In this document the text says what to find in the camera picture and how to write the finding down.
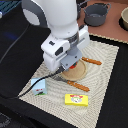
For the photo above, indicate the round wooden plate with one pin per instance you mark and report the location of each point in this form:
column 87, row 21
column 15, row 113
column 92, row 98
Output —
column 76, row 73

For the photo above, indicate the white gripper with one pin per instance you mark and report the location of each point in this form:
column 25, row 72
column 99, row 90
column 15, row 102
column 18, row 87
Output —
column 65, row 52

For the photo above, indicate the beige woven placemat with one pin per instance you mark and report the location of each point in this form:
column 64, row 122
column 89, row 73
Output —
column 96, row 79

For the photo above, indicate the beige bowl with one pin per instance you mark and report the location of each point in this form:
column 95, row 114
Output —
column 124, row 16

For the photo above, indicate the knife with wooden handle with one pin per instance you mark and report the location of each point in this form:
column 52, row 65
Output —
column 91, row 61

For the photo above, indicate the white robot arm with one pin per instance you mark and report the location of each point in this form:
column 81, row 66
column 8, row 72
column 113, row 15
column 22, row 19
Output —
column 60, row 16

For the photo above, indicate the large grey pot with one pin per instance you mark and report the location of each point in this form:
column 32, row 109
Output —
column 95, row 15

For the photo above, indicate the light blue milk carton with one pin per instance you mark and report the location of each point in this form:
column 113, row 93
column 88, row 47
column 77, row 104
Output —
column 38, row 87

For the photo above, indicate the blue wire basket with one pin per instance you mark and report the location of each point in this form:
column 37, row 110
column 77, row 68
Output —
column 7, row 6

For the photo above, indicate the brown stove board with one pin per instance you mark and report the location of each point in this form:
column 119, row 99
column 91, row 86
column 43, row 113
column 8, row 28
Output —
column 111, row 28

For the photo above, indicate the yellow butter box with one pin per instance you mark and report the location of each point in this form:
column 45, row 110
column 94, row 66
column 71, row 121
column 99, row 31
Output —
column 78, row 100

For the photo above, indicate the fork with wooden handle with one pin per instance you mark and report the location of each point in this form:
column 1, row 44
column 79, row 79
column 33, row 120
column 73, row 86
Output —
column 74, row 84

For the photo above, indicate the red toy tomato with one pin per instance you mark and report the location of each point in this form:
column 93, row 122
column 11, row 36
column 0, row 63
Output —
column 74, row 65

